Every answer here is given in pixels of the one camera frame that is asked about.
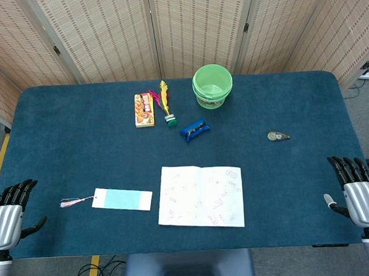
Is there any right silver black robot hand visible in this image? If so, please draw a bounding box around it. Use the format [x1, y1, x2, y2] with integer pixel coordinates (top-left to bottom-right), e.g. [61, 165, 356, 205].
[321, 154, 369, 230]

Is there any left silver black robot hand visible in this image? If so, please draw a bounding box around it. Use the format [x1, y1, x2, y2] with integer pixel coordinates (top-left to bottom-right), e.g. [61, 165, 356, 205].
[0, 178, 50, 251]

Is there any light blue tasselled bookmark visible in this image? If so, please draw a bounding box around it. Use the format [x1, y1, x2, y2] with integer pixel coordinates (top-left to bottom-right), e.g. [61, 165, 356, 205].
[59, 185, 155, 216]

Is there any white notebook with yellow cover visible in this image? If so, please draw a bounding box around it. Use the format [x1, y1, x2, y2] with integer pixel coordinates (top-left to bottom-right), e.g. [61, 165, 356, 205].
[155, 162, 245, 233]

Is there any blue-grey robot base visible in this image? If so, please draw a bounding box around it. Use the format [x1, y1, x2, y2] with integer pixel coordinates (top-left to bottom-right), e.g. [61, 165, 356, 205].
[121, 248, 256, 276]

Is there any black table control panel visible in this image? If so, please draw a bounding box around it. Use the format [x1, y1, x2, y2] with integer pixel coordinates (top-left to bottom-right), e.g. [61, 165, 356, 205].
[312, 243, 349, 249]

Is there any dark blue table cloth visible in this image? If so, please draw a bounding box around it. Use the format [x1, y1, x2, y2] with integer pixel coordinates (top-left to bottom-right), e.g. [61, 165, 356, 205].
[0, 68, 369, 262]

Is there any grey correction tape dispenser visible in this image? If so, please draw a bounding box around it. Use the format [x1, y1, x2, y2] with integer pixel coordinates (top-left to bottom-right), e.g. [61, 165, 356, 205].
[266, 130, 292, 142]

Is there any yellow curry box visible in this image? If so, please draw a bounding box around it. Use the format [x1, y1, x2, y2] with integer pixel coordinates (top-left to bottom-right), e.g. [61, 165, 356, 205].
[134, 92, 156, 129]

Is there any blue snack packet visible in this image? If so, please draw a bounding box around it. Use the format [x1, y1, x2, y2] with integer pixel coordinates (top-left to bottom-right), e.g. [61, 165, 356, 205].
[179, 118, 212, 144]

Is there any green plastic bucket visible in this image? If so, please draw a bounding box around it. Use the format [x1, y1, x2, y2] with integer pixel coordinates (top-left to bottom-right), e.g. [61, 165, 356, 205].
[190, 63, 235, 111]

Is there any feather shuttlecock with green base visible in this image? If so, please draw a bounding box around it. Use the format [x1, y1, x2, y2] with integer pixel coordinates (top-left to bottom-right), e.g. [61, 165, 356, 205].
[148, 79, 179, 129]

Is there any woven folding screen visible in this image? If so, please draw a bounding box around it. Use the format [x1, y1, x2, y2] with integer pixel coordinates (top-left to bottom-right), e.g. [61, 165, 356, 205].
[0, 0, 369, 128]

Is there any thin black power cable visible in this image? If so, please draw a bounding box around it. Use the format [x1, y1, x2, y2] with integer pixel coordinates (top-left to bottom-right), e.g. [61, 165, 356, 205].
[344, 78, 368, 100]

